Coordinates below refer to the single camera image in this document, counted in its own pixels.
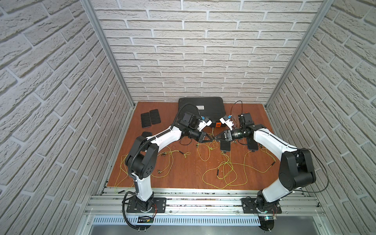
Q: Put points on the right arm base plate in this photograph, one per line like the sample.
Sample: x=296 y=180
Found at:
x=257 y=205

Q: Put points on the purple-edged smartphone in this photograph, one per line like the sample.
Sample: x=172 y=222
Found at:
x=146 y=120

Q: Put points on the aluminium corner post left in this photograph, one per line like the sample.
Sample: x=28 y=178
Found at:
x=89 y=9

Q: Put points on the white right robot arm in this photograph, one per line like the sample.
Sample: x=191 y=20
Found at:
x=296 y=164

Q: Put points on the aluminium corner post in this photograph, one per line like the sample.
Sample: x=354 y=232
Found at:
x=89 y=9
x=317 y=20

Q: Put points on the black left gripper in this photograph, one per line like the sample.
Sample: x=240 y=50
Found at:
x=201 y=136

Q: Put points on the black smartphone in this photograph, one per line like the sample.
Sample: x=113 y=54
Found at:
x=155 y=117

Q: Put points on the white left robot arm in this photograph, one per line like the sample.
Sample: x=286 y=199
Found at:
x=143 y=155

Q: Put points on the black plastic tool case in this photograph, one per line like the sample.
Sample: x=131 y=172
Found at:
x=211 y=107

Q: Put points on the aluminium rail frame front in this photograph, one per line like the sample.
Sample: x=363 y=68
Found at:
x=204 y=202

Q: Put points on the grey-edged large smartphone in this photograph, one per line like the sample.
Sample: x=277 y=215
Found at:
x=225 y=146

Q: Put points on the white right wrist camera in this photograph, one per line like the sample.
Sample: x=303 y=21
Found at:
x=227 y=120

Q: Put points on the blue-edged smartphone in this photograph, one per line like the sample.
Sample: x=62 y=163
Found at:
x=146 y=134

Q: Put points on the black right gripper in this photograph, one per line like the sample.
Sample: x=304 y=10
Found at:
x=227 y=135

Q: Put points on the aluminium corner post right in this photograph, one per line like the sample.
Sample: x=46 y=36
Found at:
x=317 y=20

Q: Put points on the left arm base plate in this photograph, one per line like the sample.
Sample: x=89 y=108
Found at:
x=135 y=205

